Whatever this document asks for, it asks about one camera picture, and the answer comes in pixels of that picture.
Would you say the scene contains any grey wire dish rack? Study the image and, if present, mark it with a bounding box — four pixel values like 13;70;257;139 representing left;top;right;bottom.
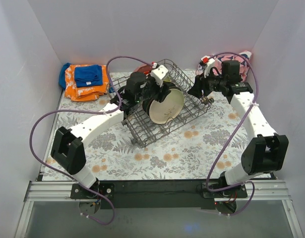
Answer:
122;59;214;148

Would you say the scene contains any cream green plate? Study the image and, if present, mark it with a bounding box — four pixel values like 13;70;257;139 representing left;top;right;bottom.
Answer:
148;88;184;124

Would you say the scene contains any dark teal plate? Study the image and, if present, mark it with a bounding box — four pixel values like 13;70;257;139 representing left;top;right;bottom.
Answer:
142;99;153;115

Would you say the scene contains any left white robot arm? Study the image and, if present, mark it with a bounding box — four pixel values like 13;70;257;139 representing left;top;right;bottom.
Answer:
51;69;170;198

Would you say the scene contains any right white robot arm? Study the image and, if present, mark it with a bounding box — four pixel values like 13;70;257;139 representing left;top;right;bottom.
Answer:
188;59;289;197

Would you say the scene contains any floral table mat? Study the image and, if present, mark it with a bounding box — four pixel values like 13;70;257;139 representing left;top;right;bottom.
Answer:
42;69;264;181

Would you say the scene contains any pink navy floral cloth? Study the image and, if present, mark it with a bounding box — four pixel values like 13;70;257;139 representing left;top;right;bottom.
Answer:
195;51;252;82

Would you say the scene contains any blue folded towel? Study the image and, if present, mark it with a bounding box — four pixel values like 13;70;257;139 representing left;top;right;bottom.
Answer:
74;64;103;88

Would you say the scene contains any orange patterned cloth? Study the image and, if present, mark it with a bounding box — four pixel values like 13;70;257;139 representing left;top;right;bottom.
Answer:
64;64;109;102

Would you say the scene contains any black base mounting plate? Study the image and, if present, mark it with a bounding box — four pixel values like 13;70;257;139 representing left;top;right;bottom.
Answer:
70;178;249;209

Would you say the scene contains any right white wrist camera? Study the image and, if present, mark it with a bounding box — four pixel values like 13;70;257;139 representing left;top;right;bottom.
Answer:
200;56;216;77

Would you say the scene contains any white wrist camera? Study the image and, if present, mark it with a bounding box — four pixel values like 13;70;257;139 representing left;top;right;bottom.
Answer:
200;56;216;77
150;63;169;87

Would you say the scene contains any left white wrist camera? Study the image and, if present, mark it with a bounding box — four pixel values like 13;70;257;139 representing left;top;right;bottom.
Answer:
150;63;169;87

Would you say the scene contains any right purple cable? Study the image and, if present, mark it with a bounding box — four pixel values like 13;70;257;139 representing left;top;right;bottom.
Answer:
206;52;260;216

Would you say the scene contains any aluminium frame rail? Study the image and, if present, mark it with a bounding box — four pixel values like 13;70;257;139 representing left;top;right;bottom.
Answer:
15;179;303;238

